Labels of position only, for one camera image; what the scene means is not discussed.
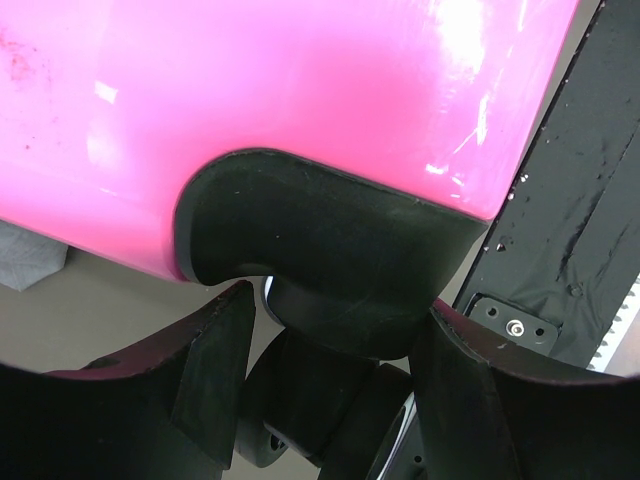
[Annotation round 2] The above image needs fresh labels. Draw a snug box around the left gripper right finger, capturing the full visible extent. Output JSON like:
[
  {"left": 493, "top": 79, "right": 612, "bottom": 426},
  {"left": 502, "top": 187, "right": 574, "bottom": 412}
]
[{"left": 409, "top": 300, "right": 639, "bottom": 479}]

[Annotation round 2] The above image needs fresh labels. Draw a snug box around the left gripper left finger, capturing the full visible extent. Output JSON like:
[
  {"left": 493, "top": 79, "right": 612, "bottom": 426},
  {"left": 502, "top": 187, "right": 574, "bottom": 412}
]
[{"left": 1, "top": 281, "right": 256, "bottom": 479}]

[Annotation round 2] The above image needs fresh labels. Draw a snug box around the pink hard-shell suitcase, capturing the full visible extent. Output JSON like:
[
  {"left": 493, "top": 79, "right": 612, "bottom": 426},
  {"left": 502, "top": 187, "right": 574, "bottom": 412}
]
[{"left": 1, "top": 1, "right": 578, "bottom": 479}]

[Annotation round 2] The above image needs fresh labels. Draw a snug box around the grey hanging garment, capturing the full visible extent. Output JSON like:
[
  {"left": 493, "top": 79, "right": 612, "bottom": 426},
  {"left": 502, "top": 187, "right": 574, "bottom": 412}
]
[{"left": 1, "top": 221, "right": 68, "bottom": 292}]

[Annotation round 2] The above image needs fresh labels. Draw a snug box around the aluminium rail frame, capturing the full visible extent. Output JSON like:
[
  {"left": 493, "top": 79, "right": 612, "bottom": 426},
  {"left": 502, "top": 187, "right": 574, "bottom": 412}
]
[{"left": 587, "top": 277, "right": 639, "bottom": 373}]

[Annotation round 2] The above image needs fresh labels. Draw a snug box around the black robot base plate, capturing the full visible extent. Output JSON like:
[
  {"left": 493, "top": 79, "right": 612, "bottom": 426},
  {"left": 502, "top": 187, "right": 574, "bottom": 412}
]
[{"left": 455, "top": 1, "right": 639, "bottom": 369}]

